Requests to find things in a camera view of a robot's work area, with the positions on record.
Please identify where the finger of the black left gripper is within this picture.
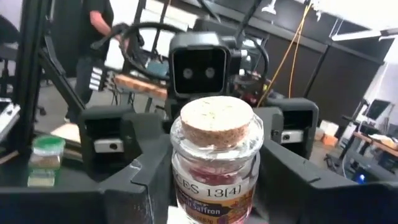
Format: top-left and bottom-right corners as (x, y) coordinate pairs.
(78, 105), (138, 183)
(268, 97), (320, 160)

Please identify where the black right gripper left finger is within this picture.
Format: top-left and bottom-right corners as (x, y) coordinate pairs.
(0, 113), (175, 224)

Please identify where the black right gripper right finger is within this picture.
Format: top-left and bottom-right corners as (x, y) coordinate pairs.
(252, 106), (398, 224)

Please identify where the green-lid glass spice jar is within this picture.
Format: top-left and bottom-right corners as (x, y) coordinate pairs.
(27, 134), (67, 189)

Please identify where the cork-stoppered glass spice jar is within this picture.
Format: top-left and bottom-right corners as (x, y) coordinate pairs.
(169, 95), (266, 224)

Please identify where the person's forearm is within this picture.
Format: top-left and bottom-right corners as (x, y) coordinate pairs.
(89, 10), (121, 39)

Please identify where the white box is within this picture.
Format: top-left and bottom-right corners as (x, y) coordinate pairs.
(319, 120), (340, 136)

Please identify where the orange box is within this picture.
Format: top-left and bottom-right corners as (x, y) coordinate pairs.
(322, 134), (340, 147)

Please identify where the wooden desk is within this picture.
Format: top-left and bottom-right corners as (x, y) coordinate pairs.
(352, 131), (398, 158)

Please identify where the small dark monitor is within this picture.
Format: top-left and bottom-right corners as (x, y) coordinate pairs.
(362, 98), (392, 123)

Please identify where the person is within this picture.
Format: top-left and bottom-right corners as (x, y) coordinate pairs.
(64, 0), (130, 124)

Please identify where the black robot head with camera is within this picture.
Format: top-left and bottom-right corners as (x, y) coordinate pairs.
(168, 30), (233, 100)

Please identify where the yellow hanging cable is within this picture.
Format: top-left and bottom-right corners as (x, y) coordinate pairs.
(256, 0), (313, 108)

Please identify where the black aluminium table frame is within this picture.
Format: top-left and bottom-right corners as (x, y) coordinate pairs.
(14, 0), (86, 154)

